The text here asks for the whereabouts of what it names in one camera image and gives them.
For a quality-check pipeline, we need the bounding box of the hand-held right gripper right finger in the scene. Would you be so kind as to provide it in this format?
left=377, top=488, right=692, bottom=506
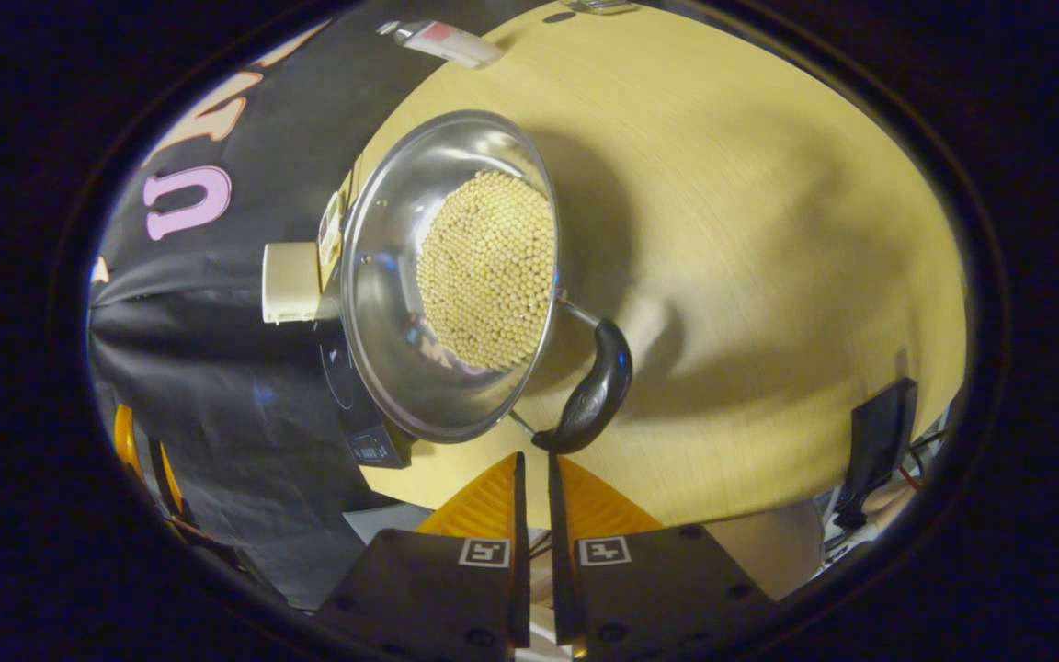
left=546, top=452, right=774, bottom=658

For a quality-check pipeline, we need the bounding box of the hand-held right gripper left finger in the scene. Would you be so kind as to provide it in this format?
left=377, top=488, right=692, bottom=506
left=313, top=451, right=530, bottom=658

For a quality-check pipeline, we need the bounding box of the black induction cooktop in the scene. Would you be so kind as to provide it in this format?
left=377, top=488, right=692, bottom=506
left=313, top=317, right=416, bottom=470

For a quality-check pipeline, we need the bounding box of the steel pot with black handles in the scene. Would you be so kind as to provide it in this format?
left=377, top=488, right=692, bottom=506
left=341, top=110, right=633, bottom=456

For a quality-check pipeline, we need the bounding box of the person's beige clothing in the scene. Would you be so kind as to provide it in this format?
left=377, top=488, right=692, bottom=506
left=704, top=501, right=826, bottom=600

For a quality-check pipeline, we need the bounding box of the white toaster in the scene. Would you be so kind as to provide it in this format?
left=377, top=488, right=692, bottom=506
left=261, top=241, right=324, bottom=325

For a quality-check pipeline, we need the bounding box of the pile of yellow soybeans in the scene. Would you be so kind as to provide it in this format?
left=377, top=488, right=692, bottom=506
left=416, top=170, right=556, bottom=371

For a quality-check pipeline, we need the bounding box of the small clear bottle white label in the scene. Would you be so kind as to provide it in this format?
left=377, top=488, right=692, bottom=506
left=376, top=18, right=505, bottom=70

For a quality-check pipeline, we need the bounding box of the black table bracket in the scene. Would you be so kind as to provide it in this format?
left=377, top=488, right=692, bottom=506
left=833, top=377, right=918, bottom=530

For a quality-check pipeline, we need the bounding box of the bundle of dark cables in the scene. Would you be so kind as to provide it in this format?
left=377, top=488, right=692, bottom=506
left=897, top=418, right=953, bottom=493

